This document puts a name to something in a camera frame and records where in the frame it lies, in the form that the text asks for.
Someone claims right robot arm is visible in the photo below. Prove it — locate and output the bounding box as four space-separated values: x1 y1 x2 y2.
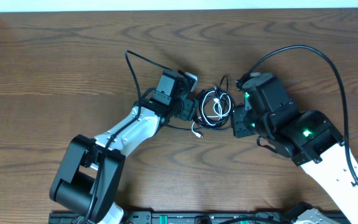
231 73 358 223

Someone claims white cable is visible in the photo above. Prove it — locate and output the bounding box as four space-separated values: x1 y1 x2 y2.
191 90 232 139

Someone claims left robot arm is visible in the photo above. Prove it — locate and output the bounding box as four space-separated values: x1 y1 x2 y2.
49 69 198 223

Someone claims left camera black cable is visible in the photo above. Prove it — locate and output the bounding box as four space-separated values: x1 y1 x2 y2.
82 49 173 224

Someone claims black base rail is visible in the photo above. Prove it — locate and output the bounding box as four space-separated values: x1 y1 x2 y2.
48 210 347 224

